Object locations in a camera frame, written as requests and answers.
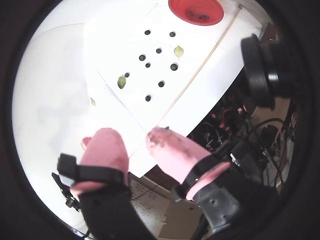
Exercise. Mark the small green leaf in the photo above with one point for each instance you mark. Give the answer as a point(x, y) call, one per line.
point(93, 101)

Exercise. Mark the pink tipped black gripper finger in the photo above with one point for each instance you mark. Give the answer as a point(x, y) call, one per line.
point(105, 150)
point(175, 152)

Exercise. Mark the red and black tool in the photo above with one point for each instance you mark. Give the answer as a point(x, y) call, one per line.
point(226, 113)

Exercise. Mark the large dark blueberry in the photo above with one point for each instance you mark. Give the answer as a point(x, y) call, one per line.
point(174, 66)

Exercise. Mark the red collapsible silicone cup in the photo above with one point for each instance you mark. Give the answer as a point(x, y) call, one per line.
point(212, 10)

